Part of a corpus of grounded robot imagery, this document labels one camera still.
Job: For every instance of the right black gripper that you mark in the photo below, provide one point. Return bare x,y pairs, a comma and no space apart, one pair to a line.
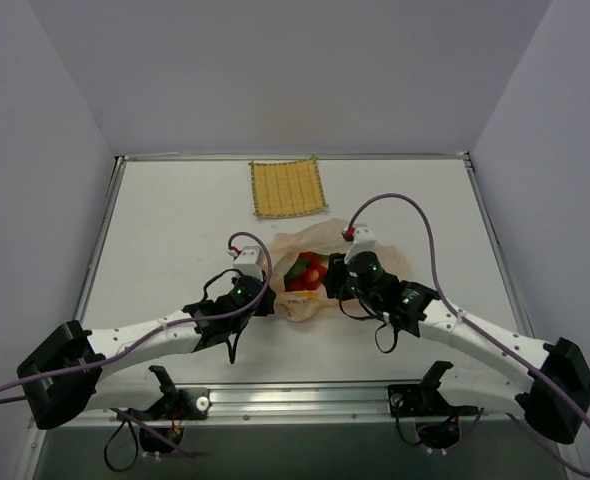
333,276

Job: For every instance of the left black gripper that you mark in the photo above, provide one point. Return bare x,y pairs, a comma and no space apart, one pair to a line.
266,302

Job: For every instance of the fake strawberry bunch with leaves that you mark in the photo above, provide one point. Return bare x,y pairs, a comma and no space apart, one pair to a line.
307,272

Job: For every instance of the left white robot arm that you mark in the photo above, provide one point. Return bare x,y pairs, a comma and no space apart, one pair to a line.
76,369

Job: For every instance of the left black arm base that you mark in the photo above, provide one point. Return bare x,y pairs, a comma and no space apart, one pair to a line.
160,425

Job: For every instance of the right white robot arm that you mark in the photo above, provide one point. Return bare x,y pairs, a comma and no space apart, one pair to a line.
552,379

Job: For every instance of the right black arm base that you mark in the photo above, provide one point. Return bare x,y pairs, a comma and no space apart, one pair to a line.
449,424

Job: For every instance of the yellow woven mat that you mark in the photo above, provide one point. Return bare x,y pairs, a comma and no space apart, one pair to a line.
287,189

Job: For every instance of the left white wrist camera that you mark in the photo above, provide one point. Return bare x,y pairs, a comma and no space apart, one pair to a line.
248,261

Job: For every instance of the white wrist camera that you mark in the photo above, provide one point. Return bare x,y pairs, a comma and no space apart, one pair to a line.
360,238
248,261

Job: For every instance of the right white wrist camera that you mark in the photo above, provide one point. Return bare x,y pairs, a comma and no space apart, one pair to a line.
360,238

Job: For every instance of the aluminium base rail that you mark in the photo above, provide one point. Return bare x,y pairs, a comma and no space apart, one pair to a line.
295,400

